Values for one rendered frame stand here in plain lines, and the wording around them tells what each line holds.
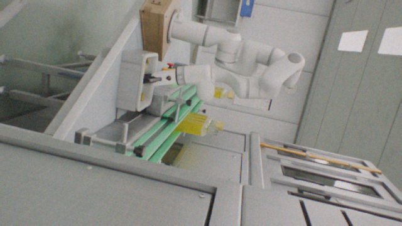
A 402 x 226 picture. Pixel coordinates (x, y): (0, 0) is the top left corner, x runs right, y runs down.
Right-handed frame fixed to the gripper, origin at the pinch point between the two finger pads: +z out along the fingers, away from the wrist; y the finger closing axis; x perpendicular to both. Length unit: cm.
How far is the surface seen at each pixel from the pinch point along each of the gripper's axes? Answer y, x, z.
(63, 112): -33.6, -4.6, 15.3
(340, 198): 19, -65, -81
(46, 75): 21, 3, 57
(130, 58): -10.4, 9.1, -0.7
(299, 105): 602, -164, -141
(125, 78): -10.7, 2.1, 2.6
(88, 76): -19.2, 4.8, 12.5
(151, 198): -85, -6, -30
